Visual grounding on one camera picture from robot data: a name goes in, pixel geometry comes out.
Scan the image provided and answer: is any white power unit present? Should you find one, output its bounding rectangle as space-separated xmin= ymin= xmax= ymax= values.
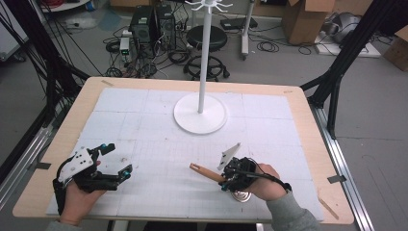
xmin=119 ymin=37 xmax=132 ymax=63

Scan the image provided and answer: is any black computer tower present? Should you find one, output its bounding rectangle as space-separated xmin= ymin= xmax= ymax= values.
xmin=156 ymin=4 xmax=177 ymax=51
xmin=128 ymin=5 xmax=158 ymax=52

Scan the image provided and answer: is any white hook stand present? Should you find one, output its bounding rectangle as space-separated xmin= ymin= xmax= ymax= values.
xmin=172 ymin=0 xmax=234 ymax=136

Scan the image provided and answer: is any person's right hand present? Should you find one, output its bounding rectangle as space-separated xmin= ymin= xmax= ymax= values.
xmin=248 ymin=163 xmax=289 ymax=202

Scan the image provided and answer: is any white round table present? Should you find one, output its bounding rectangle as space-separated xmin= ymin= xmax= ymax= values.
xmin=39 ymin=0 xmax=90 ymax=13

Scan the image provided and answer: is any black metal frame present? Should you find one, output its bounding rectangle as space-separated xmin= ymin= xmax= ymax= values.
xmin=299 ymin=0 xmax=408 ymax=141
xmin=0 ymin=0 xmax=90 ymax=184

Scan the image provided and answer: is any thick black cable coil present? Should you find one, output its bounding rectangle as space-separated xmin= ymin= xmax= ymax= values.
xmin=105 ymin=39 xmax=122 ymax=54

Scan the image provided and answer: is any black round stool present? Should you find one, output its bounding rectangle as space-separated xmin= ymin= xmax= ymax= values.
xmin=182 ymin=24 xmax=231 ymax=82

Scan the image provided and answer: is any person's left hand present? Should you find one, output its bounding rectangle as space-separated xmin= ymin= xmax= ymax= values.
xmin=59 ymin=179 xmax=108 ymax=226

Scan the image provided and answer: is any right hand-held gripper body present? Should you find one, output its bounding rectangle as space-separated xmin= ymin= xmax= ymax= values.
xmin=217 ymin=142 xmax=258 ymax=193

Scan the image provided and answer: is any aluminium rail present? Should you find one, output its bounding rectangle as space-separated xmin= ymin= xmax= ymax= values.
xmin=309 ymin=104 xmax=374 ymax=231
xmin=0 ymin=124 xmax=54 ymax=210

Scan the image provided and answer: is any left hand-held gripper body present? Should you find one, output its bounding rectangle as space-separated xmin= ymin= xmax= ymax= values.
xmin=52 ymin=147 xmax=121 ymax=194

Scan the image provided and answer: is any white grid mat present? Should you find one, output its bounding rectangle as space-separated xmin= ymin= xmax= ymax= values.
xmin=45 ymin=87 xmax=325 ymax=222

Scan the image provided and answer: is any black flat box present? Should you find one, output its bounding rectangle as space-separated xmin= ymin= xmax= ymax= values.
xmin=219 ymin=16 xmax=259 ymax=32

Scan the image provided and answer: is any steel ladle with wooden handle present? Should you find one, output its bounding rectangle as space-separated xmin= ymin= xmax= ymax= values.
xmin=189 ymin=163 xmax=253 ymax=204

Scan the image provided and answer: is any large open cardboard box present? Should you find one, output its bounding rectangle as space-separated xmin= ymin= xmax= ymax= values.
xmin=281 ymin=0 xmax=336 ymax=46

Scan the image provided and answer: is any teal sheet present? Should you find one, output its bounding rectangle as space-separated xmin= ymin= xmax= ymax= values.
xmin=97 ymin=11 xmax=123 ymax=32

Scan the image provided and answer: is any thin black cable coil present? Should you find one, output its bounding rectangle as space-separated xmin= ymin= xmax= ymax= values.
xmin=256 ymin=40 xmax=281 ymax=54

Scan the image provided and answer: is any white stand post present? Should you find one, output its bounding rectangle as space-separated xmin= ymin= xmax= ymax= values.
xmin=240 ymin=0 xmax=256 ymax=62

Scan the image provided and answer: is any grey round device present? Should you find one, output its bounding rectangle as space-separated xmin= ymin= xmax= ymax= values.
xmin=321 ymin=12 xmax=362 ymax=44

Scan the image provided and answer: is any small cardboard box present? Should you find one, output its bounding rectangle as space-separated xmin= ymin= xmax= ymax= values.
xmin=383 ymin=25 xmax=408 ymax=72

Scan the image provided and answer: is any white floor board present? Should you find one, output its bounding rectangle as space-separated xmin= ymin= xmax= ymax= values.
xmin=314 ymin=32 xmax=383 ymax=59

